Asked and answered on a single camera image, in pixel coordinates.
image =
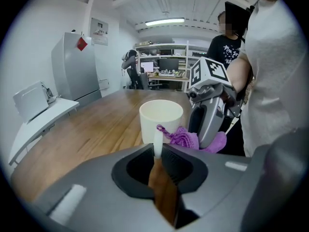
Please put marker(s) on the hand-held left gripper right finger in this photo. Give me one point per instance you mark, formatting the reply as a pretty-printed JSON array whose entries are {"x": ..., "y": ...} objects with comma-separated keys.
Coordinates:
[{"x": 212, "y": 190}]

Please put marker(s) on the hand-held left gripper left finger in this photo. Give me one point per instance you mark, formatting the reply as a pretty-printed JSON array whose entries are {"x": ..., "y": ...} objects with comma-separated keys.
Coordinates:
[{"x": 96, "y": 202}]

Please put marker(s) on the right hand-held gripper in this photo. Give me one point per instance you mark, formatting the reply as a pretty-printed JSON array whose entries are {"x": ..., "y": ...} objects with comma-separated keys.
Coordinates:
[{"x": 208, "y": 71}]

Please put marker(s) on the purple cloth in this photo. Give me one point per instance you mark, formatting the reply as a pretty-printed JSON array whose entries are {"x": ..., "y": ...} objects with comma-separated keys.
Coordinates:
[{"x": 183, "y": 139}]

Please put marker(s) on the white mug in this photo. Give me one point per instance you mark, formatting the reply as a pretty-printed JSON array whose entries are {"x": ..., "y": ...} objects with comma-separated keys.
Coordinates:
[{"x": 161, "y": 120}]

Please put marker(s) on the person's right forearm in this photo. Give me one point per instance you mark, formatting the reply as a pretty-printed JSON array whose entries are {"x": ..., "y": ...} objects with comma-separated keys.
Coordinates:
[{"x": 239, "y": 74}]

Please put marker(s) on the person's black trousers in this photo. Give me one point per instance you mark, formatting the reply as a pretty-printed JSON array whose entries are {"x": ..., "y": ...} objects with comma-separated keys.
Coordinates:
[{"x": 235, "y": 139}]

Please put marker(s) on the wooden office desk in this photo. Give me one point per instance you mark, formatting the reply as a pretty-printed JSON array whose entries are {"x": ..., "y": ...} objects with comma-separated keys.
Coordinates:
[{"x": 169, "y": 78}]

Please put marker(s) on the dark black monitor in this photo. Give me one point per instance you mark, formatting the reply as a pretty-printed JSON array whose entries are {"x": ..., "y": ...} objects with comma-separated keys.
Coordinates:
[{"x": 169, "y": 64}]

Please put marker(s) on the low black office chair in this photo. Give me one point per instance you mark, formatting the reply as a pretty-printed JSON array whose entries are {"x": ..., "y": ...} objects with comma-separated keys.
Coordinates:
[{"x": 144, "y": 81}]

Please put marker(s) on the white shelf unit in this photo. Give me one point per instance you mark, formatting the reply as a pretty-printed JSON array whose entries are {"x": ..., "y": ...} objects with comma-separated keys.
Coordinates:
[{"x": 181, "y": 49}]

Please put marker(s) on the lit white monitor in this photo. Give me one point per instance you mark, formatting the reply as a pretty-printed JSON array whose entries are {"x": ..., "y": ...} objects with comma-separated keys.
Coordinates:
[{"x": 147, "y": 67}]

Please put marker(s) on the tall black office chair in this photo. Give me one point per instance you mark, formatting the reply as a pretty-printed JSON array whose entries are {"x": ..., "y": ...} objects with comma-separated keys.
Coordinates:
[{"x": 131, "y": 66}]

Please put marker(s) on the white side table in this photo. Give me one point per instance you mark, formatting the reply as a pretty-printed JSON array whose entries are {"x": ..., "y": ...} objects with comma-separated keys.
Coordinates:
[{"x": 48, "y": 120}]

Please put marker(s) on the ceiling tube light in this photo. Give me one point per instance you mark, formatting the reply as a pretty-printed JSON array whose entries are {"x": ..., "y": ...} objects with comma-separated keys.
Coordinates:
[{"x": 164, "y": 21}]

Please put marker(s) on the white microwave oven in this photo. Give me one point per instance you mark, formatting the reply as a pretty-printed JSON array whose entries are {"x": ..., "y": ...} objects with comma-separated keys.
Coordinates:
[{"x": 30, "y": 100}]

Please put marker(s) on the silver refrigerator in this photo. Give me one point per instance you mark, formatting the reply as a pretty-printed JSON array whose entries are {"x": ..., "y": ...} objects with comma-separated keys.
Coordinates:
[{"x": 74, "y": 71}]

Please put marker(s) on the red tag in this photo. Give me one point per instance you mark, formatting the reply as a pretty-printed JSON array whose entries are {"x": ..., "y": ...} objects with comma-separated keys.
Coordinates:
[{"x": 81, "y": 44}]

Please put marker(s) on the white wall socket box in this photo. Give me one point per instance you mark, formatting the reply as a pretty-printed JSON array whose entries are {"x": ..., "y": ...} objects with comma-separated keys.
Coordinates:
[{"x": 103, "y": 84}]

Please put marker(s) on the white wall notice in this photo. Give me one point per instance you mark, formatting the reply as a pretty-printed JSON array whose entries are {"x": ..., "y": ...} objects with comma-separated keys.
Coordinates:
[{"x": 99, "y": 30}]

